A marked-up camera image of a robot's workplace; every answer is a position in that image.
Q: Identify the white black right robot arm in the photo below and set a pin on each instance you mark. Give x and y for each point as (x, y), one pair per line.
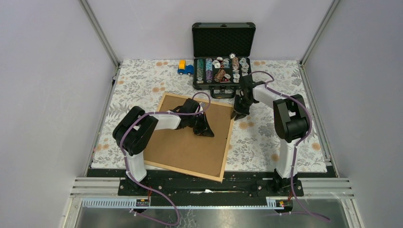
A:
(292, 122)

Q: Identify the blue toy block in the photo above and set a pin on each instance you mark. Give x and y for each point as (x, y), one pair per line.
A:
(185, 70)

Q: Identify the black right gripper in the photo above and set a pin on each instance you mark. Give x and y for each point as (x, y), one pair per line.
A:
(237, 109)

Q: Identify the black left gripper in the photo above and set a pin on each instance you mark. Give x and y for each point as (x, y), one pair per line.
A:
(204, 129)

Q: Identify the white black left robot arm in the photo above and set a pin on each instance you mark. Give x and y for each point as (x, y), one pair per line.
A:
(134, 132)

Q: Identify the brown frame backing board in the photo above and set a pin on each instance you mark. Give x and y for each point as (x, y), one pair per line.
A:
(189, 148)

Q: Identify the floral patterned table cloth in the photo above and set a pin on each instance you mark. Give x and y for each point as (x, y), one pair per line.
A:
(254, 145)

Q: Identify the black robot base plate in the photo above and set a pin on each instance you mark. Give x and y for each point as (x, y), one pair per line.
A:
(236, 189)

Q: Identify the light wooden picture frame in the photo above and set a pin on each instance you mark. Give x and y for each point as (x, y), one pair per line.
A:
(226, 148)

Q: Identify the black poker chip case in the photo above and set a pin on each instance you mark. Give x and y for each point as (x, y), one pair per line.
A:
(221, 56)

